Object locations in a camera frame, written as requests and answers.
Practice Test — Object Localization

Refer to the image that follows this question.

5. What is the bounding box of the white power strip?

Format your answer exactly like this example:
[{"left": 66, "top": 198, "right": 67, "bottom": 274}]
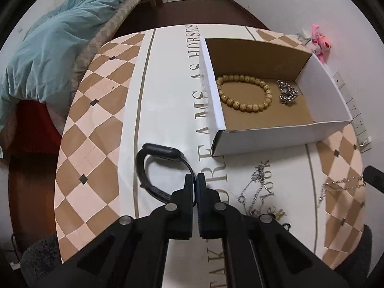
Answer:
[{"left": 332, "top": 71, "right": 372, "bottom": 152}]

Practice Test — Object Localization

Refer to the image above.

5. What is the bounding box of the pink plush toy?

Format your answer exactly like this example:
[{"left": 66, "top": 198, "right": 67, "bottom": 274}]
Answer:
[{"left": 310, "top": 24, "right": 332, "bottom": 63}]

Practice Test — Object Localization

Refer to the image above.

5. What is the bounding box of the light blue duvet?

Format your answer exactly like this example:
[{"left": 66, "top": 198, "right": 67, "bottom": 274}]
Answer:
[{"left": 0, "top": 0, "right": 138, "bottom": 132}]

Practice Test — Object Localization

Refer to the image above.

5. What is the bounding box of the white cardboard box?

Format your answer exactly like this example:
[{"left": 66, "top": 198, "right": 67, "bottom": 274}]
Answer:
[{"left": 199, "top": 38, "right": 353, "bottom": 157}]

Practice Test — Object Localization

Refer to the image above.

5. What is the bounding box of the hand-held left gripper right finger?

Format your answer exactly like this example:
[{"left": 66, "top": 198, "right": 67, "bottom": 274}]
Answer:
[{"left": 196, "top": 172, "right": 351, "bottom": 288}]

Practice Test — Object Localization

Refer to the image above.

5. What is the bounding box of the wooden bead bracelet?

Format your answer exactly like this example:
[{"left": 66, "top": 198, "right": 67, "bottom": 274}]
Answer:
[{"left": 216, "top": 74, "right": 273, "bottom": 114}]

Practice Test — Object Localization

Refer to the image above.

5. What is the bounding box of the small gold and black charm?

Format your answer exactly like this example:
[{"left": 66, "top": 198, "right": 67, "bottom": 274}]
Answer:
[{"left": 270, "top": 208, "right": 291, "bottom": 230}]

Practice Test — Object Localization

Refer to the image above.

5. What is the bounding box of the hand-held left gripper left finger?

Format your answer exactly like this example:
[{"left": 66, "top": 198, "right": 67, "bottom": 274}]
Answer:
[{"left": 45, "top": 173, "right": 195, "bottom": 288}]

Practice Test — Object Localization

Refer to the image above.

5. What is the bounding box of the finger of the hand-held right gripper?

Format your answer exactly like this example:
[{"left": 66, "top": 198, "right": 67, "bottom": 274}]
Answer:
[{"left": 362, "top": 165, "right": 384, "bottom": 193}]

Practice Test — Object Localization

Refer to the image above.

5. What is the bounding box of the silver chain necklace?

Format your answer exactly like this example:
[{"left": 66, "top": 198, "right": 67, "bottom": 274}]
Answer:
[
  {"left": 238, "top": 165, "right": 274, "bottom": 216},
  {"left": 318, "top": 176, "right": 367, "bottom": 207}
]

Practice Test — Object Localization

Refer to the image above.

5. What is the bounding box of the silver chain bracelet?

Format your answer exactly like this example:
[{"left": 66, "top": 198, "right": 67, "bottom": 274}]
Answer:
[{"left": 276, "top": 80, "right": 299, "bottom": 105}]

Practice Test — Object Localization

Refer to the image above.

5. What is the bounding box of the black smart band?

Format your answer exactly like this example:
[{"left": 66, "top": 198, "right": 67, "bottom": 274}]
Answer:
[{"left": 135, "top": 143, "right": 197, "bottom": 207}]

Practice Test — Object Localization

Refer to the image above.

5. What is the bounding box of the checkered printed tablecloth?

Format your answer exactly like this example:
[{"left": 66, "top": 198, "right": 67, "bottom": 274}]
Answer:
[{"left": 54, "top": 24, "right": 369, "bottom": 271}]

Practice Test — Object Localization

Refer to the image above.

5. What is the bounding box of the grey fuzzy cushion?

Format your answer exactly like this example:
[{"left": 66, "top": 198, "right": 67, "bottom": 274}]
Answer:
[{"left": 20, "top": 232, "right": 63, "bottom": 288}]

